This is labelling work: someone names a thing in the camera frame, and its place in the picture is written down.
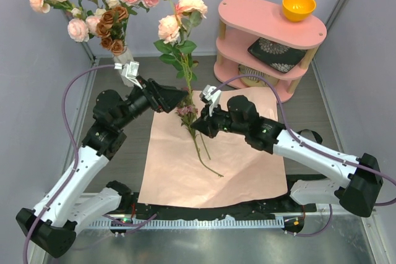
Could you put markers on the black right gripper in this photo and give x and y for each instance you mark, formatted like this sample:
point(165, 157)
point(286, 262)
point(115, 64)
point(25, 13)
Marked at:
point(205, 123)

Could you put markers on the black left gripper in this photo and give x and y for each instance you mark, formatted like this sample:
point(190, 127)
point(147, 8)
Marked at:
point(165, 97)

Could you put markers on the mauve flower stem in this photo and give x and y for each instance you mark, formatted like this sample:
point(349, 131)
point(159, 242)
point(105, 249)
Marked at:
point(187, 112)

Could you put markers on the pink wrapping paper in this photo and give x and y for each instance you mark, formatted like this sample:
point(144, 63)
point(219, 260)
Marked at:
point(206, 172)

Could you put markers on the peach rose flower stem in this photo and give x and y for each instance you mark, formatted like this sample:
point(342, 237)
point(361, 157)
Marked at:
point(174, 42)

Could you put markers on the brown rose flower stem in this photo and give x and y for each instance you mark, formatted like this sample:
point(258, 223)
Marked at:
point(111, 29)

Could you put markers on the light pink peony stem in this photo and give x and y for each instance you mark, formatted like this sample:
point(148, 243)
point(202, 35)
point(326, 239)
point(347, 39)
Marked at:
point(81, 30)

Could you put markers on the black ribbon with gold lettering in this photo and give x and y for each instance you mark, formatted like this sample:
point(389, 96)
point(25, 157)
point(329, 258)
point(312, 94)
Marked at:
point(310, 133)

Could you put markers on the cream rose flower stem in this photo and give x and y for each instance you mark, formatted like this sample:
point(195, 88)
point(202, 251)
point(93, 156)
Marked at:
point(102, 6)

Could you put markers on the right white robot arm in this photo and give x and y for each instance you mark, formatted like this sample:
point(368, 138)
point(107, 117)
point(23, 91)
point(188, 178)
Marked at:
point(352, 182)

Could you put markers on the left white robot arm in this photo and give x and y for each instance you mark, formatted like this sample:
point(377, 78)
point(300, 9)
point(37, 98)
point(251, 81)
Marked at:
point(54, 223)

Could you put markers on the white ribbed ceramic vase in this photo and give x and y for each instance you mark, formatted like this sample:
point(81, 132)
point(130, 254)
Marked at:
point(125, 57)

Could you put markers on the striped ceramic bowl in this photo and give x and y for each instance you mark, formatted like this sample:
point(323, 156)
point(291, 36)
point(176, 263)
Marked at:
point(254, 78)

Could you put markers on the pink three-tier shelf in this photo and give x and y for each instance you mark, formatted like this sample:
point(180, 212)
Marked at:
point(242, 22)

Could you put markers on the black floral square plate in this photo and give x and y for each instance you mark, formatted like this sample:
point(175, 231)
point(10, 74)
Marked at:
point(279, 57)

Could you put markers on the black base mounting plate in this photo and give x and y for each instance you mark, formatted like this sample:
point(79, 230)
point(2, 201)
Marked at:
point(252, 210)

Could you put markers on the orange plastic bowl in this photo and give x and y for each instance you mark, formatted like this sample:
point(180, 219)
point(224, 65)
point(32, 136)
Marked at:
point(298, 10)

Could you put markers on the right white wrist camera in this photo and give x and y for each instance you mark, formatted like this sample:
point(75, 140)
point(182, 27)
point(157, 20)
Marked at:
point(210, 95)

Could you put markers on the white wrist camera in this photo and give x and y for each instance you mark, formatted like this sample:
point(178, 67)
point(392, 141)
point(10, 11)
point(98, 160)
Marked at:
point(210, 95)
point(128, 73)

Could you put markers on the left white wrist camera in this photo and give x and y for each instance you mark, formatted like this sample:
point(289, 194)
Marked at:
point(128, 73)

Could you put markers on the white perforated cable duct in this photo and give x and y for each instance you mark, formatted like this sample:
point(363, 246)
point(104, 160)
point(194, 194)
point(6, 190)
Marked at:
point(227, 223)

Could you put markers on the aluminium frame rail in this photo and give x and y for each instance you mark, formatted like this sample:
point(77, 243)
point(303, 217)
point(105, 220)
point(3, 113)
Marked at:
point(67, 200)

